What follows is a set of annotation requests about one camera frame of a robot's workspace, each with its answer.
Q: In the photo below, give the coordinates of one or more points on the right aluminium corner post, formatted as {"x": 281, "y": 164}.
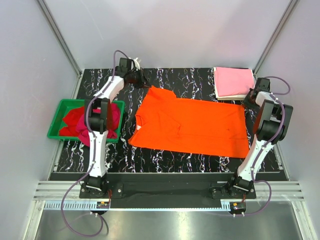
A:
{"x": 276, "y": 33}

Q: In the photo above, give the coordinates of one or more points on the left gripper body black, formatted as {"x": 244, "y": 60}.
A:
{"x": 135, "y": 79}

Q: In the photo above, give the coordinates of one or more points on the left aluminium corner post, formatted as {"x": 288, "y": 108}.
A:
{"x": 58, "y": 35}

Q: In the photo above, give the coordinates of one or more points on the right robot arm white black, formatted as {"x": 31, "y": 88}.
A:
{"x": 270, "y": 127}

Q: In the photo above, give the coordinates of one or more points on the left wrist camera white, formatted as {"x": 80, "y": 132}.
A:
{"x": 136, "y": 63}

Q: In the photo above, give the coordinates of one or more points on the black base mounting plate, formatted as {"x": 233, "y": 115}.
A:
{"x": 163, "y": 190}

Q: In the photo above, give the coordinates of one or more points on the green plastic bin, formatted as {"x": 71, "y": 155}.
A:
{"x": 64, "y": 107}

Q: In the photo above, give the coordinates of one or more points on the aluminium corner post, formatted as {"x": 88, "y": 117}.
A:
{"x": 276, "y": 33}
{"x": 58, "y": 35}

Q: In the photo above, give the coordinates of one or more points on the red t shirt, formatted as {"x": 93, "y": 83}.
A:
{"x": 70, "y": 120}

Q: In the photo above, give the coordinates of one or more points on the orange t shirt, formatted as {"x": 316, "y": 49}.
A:
{"x": 166, "y": 122}

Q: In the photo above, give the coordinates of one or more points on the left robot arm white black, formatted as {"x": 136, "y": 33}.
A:
{"x": 99, "y": 121}

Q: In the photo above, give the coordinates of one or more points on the pink folded t shirt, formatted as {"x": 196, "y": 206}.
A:
{"x": 233, "y": 80}

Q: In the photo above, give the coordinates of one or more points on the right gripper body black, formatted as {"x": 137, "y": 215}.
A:
{"x": 248, "y": 102}

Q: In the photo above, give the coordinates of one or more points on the aluminium frame rail front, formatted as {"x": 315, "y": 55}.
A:
{"x": 58, "y": 195}

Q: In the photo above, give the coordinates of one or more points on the magenta t shirt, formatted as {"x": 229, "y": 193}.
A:
{"x": 82, "y": 131}

